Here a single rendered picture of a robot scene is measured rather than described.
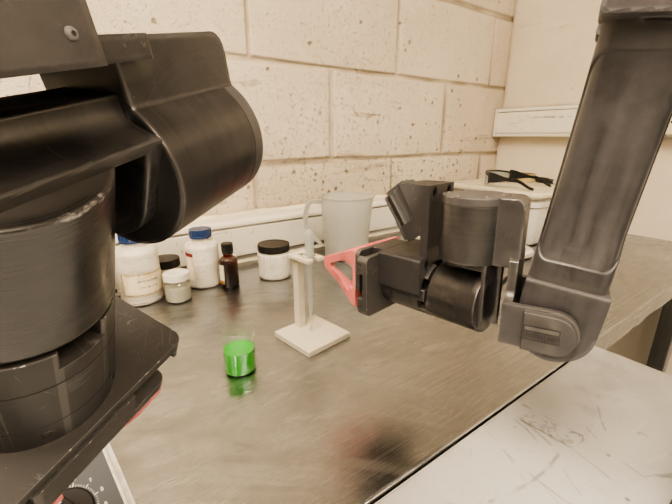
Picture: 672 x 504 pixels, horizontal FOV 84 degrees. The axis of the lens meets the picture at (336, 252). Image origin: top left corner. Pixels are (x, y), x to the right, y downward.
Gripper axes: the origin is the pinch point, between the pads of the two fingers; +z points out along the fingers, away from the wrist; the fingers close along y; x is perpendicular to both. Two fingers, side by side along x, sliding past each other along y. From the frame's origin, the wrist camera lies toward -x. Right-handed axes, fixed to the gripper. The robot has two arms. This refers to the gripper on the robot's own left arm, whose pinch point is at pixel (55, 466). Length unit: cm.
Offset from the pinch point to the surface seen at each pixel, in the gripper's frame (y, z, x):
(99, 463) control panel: -3.0, 7.2, -0.3
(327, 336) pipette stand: -31.8, 15.3, 10.0
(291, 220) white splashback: -70, 27, -12
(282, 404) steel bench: -17.7, 13.0, 9.2
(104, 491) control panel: -1.8, 7.2, 1.3
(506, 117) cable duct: -147, -3, 29
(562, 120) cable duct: -136, -11, 43
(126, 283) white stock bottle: -31.0, 28.2, -24.4
